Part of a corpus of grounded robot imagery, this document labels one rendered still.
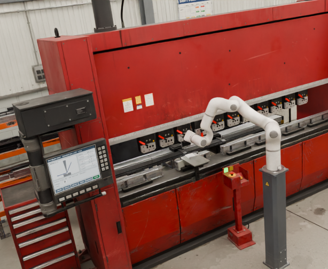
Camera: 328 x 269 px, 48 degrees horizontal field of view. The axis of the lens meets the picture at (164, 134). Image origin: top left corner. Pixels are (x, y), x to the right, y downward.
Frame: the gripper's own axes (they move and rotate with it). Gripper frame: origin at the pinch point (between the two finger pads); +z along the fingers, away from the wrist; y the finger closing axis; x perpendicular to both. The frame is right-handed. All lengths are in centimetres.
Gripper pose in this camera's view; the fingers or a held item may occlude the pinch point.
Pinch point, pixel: (184, 134)
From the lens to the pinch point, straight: 345.8
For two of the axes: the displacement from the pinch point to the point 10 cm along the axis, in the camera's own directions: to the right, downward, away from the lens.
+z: -4.7, -2.4, 8.5
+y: -4.6, 8.9, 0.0
